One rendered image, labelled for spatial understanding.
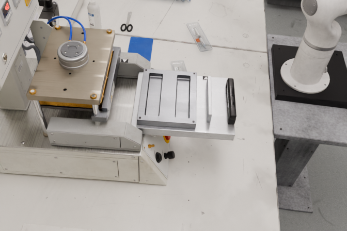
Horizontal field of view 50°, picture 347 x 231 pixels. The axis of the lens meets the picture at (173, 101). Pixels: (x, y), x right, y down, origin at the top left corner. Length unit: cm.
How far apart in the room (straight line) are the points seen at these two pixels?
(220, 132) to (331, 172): 134
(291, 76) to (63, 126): 90
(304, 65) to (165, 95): 59
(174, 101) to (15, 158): 49
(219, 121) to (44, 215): 58
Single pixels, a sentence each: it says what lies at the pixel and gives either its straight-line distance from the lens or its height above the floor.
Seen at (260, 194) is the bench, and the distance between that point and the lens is 124.
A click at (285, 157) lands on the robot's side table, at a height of 29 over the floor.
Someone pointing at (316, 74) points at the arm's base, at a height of 85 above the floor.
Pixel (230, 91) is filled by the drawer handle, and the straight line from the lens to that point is 111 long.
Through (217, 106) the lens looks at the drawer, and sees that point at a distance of 112.
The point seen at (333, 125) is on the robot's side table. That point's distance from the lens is 150.
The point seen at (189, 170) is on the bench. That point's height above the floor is 75.
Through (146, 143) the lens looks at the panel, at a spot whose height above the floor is 91.
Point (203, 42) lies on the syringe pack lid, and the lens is 162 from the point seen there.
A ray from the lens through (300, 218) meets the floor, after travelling 212.
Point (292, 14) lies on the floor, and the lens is 327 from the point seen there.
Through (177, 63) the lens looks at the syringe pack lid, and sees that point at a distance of 151.
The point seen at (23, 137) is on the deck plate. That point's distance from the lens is 113.
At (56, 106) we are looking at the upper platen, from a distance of 105.
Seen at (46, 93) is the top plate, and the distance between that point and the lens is 97.
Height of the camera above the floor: 182
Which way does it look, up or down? 50 degrees down
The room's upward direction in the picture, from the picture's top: 5 degrees clockwise
